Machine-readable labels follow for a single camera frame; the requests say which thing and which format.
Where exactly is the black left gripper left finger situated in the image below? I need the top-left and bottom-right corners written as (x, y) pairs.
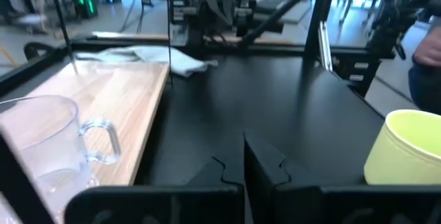
top-left (64, 130), bottom-right (246, 224)

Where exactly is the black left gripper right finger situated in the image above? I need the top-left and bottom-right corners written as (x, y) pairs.
top-left (243, 131), bottom-right (441, 224)

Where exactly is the yellow mug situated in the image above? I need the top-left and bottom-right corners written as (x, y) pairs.
top-left (363, 109), bottom-right (441, 186)

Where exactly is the clear glass mug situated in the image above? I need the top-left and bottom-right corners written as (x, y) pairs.
top-left (0, 94), bottom-right (122, 224)

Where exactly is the grey keyboard desk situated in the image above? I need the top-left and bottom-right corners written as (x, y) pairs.
top-left (256, 0), bottom-right (313, 25)

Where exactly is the white cloth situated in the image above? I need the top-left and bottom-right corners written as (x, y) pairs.
top-left (75, 44), bottom-right (219, 79)

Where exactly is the black computer with green lights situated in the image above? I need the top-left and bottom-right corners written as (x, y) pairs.
top-left (73, 0), bottom-right (100, 21)

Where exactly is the black diagonal frame brace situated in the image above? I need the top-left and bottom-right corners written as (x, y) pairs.
top-left (240, 0), bottom-right (321, 45)

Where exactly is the black frame upright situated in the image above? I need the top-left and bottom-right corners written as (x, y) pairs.
top-left (305, 0), bottom-right (338, 59)

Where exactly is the silver metal bracket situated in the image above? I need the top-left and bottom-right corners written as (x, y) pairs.
top-left (316, 19), bottom-right (334, 72)

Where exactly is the wooden shelf with black frame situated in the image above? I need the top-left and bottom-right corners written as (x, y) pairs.
top-left (0, 0), bottom-right (174, 224)

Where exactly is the black curved frame handle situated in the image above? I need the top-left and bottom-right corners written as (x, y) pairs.
top-left (22, 41), bottom-right (58, 62)

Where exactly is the yellow cable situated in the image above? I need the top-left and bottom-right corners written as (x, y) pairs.
top-left (0, 44), bottom-right (18, 67)

